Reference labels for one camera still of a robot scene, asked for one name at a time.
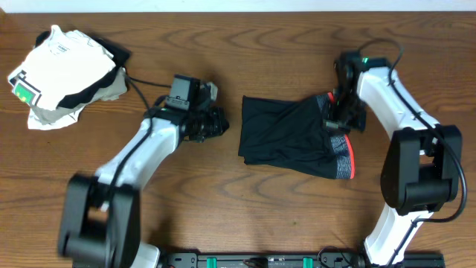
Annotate black leggings red grey waistband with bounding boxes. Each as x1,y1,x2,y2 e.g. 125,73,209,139
238,92,356,179

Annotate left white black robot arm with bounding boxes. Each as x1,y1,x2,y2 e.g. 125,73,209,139
57,106,229,267

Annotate white bottom folded garment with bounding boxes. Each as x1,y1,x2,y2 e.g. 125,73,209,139
28,107,83,130

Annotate white printed folded t-shirt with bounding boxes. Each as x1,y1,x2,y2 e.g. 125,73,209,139
7,25,116,110

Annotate black folded garment in stack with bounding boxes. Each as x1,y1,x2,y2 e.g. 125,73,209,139
35,31,130,108

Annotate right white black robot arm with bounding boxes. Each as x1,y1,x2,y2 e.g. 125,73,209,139
324,50,467,267

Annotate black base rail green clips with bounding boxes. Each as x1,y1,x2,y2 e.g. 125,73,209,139
159,252,446,268

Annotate grey folded garment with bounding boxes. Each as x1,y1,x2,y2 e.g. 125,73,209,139
29,66,128,126

